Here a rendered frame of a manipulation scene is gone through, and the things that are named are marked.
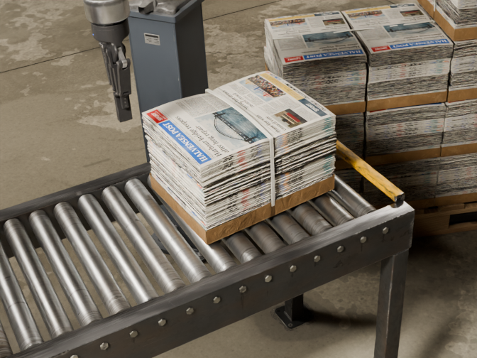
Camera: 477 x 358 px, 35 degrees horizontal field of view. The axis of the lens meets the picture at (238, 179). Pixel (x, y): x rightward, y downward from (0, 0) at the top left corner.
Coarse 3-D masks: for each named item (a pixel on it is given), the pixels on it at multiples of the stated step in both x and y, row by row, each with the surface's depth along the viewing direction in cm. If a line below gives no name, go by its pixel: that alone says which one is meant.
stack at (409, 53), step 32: (288, 32) 263; (320, 32) 261; (352, 32) 266; (384, 32) 258; (416, 32) 257; (288, 64) 244; (320, 64) 246; (352, 64) 248; (384, 64) 250; (416, 64) 252; (448, 64) 254; (320, 96) 253; (352, 96) 255; (384, 96) 256; (352, 128) 262; (384, 128) 263; (416, 128) 265; (448, 128) 268; (416, 160) 275; (448, 160) 277; (416, 192) 283; (448, 192) 286; (416, 224) 292; (448, 224) 294
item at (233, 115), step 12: (204, 96) 186; (228, 96) 186; (216, 108) 181; (228, 108) 181; (240, 120) 176; (252, 132) 171; (276, 132) 170; (264, 144) 168; (276, 144) 170; (264, 156) 170; (276, 156) 172; (264, 168) 172; (276, 168) 175; (264, 180) 174; (276, 180) 177; (264, 192) 177; (276, 192) 179; (264, 204) 178
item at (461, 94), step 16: (416, 96) 258; (432, 96) 259; (448, 96) 261; (464, 96) 261; (336, 112) 257; (352, 112) 258; (464, 144) 273; (336, 160) 268; (368, 160) 270; (384, 160) 272; (400, 160) 273; (416, 208) 287
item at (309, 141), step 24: (264, 72) 194; (240, 96) 185; (264, 96) 184; (288, 96) 183; (264, 120) 175; (288, 120) 175; (312, 120) 174; (288, 144) 173; (312, 144) 177; (288, 168) 176; (312, 168) 182; (288, 192) 181
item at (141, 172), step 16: (112, 176) 200; (128, 176) 200; (144, 176) 201; (64, 192) 195; (80, 192) 195; (96, 192) 196; (16, 208) 190; (32, 208) 190; (48, 208) 191; (0, 224) 187; (32, 240) 194
